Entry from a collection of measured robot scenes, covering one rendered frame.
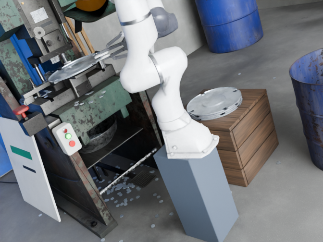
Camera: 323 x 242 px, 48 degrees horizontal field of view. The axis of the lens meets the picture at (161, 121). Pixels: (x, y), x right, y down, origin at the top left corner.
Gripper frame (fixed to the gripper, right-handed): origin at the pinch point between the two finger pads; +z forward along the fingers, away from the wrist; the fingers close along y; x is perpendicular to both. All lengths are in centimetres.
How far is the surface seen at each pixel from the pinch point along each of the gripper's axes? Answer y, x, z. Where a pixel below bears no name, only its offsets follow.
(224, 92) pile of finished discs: -47, -8, -47
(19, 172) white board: -49, -30, 88
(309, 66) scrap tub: -46, 5, -89
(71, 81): -4.8, -0.2, 19.3
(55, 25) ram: 20.4, -13.2, 15.7
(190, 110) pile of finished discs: -45, -1, -27
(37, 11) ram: 29.8, -9.7, 19.1
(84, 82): -8.7, -3.8, 15.1
